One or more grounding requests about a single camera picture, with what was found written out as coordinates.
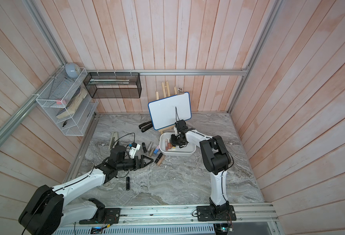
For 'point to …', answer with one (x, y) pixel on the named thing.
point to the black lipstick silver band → (144, 148)
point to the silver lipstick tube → (150, 146)
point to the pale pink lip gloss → (166, 144)
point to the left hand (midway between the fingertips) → (149, 164)
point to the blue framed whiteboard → (165, 112)
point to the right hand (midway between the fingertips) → (172, 141)
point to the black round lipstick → (128, 183)
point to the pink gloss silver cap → (169, 145)
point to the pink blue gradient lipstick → (156, 150)
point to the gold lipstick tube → (151, 152)
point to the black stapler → (145, 126)
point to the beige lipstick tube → (160, 160)
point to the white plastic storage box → (189, 150)
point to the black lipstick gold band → (158, 157)
